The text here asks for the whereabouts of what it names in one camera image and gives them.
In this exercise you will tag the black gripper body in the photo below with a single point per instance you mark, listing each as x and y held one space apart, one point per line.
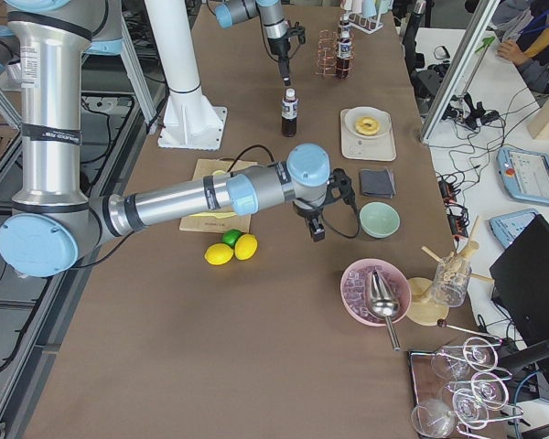
306 210
279 47

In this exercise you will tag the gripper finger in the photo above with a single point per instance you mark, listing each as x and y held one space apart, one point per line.
283 65
320 230
313 230

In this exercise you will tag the tea bottle top rack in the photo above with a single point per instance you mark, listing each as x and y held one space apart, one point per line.
289 113

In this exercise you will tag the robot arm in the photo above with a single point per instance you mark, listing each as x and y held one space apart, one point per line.
230 13
53 223

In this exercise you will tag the cream serving tray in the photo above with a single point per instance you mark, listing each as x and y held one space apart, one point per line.
376 149

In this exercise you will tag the tea bottle lower middle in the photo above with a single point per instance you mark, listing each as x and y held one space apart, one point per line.
343 55

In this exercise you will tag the tea bottle lower outer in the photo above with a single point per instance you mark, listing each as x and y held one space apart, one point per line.
343 25

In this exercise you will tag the wine glass rack tray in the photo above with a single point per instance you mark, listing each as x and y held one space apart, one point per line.
461 388

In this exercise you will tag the grey folded cloth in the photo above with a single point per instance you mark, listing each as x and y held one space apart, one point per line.
377 183

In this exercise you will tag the green bowl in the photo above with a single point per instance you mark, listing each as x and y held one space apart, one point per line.
379 220

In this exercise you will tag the glazed donut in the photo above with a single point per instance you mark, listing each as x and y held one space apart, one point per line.
367 126

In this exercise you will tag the white plate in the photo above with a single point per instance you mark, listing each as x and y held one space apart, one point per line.
353 114

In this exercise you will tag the yellow lemon far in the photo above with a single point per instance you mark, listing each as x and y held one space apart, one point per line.
245 247

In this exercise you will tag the pink bowl of ice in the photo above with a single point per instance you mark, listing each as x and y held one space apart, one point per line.
353 285

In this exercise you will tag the bamboo cutting board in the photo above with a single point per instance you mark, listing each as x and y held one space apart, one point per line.
214 167

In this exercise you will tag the green lime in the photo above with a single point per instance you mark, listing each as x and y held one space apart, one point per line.
231 236

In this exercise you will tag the metal ice scoop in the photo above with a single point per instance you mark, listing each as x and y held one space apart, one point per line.
381 302

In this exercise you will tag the yellow plastic knife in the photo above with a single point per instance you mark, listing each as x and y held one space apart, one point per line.
215 214

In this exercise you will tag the yellow lemon near board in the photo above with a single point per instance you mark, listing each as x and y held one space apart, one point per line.
218 254

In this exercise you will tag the wooden cup stand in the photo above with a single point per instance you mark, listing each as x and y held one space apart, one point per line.
423 309

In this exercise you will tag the glass jar with sticks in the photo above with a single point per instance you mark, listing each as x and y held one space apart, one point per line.
452 276

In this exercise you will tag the blue teach pendant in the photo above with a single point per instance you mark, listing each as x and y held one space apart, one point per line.
525 174

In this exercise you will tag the black monitor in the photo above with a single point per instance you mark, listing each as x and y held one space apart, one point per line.
521 275

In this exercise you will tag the person at desk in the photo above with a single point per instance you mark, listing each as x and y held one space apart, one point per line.
523 30

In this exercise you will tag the copper wire bottle rack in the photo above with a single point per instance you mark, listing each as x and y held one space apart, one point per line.
326 55

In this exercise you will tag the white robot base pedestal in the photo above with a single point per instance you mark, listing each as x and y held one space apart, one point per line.
190 120

